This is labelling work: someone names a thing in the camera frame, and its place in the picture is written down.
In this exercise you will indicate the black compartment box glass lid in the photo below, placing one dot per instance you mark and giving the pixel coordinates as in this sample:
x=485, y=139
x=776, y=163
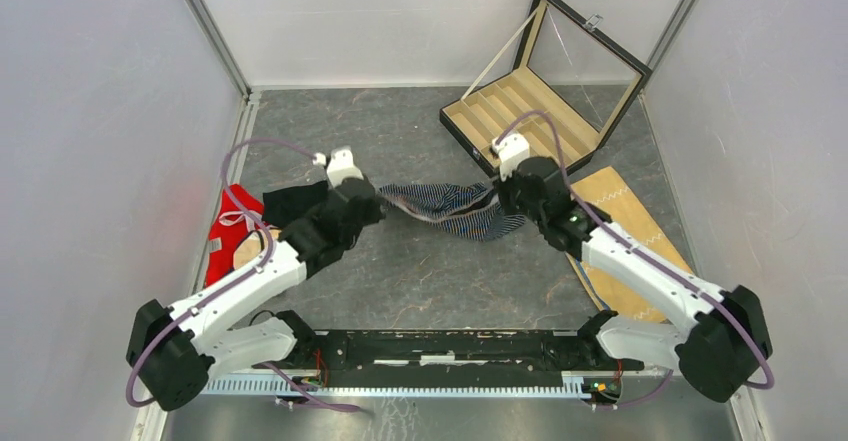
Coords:
x=563, y=81

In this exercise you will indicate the blue striped boxer shorts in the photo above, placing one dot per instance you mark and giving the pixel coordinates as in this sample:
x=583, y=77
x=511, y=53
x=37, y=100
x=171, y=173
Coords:
x=473, y=212

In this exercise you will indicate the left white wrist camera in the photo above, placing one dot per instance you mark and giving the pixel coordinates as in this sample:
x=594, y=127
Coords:
x=339, y=166

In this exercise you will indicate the beige underwear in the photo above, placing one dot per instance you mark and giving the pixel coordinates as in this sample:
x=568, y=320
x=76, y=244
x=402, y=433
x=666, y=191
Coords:
x=252, y=246

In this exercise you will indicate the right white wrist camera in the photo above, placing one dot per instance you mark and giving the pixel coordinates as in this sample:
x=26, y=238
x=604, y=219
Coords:
x=510, y=151

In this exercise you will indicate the tan cloth mat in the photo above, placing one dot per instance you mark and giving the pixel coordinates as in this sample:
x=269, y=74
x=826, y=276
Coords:
x=606, y=190

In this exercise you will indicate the red underwear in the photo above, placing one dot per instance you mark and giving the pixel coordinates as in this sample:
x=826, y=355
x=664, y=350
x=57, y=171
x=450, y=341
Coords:
x=229, y=228

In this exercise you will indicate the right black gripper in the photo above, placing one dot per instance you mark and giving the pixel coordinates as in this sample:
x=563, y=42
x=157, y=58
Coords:
x=502, y=187

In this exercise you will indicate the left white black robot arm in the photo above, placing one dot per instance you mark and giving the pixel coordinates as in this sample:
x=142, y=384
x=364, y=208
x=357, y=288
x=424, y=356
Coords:
x=175, y=350

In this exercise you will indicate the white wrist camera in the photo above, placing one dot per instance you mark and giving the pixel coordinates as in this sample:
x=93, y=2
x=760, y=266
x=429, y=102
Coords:
x=339, y=166
x=510, y=151

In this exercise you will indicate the black underwear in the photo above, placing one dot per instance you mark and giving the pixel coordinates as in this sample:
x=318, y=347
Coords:
x=283, y=206

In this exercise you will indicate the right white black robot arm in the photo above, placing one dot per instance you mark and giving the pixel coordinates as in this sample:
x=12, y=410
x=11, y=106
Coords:
x=718, y=339

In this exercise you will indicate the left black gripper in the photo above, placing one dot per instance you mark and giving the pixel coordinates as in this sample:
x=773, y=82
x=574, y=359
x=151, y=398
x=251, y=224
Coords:
x=374, y=213

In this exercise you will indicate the white cable tray strip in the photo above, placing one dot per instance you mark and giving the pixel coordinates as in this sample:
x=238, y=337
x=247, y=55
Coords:
x=270, y=384

